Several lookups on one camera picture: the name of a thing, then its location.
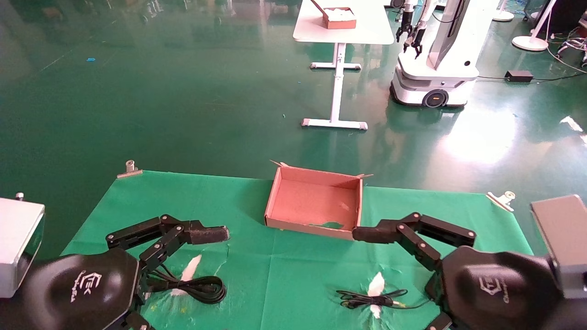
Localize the white wheeled robot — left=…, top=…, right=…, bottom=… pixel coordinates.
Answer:
left=390, top=0, right=500, bottom=108

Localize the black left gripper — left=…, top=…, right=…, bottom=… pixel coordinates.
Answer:
left=21, top=214, right=230, bottom=330

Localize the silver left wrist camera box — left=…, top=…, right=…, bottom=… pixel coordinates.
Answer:
left=0, top=192, right=45, bottom=298

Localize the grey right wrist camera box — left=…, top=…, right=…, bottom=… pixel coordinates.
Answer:
left=531, top=195, right=587, bottom=298

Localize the white height-adjustable table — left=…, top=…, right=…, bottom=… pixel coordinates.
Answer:
left=293, top=0, right=395, bottom=130

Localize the green table cloth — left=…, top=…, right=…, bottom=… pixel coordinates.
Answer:
left=62, top=170, right=535, bottom=330

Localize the thin black cable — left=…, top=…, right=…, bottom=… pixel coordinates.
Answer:
left=336, top=289, right=432, bottom=310

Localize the small cardboard box white filling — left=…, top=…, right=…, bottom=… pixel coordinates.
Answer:
left=312, top=0, right=357, bottom=29

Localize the silver binder clip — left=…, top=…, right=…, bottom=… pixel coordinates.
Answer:
left=486, top=191, right=516, bottom=212
left=117, top=159, right=143, bottom=179

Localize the thick black power cable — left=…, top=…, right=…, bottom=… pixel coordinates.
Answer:
left=144, top=268, right=227, bottom=304

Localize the small black robot gripper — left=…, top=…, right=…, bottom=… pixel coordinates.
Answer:
left=397, top=18, right=413, bottom=43
left=404, top=25, right=426, bottom=59

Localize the white round stand base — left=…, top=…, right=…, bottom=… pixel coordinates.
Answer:
left=512, top=0, right=558, bottom=51
left=493, top=0, right=515, bottom=22

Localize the open brown cardboard box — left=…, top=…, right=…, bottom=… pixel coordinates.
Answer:
left=265, top=160, right=373, bottom=241

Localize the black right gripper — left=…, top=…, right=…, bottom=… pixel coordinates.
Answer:
left=353, top=212, right=562, bottom=330

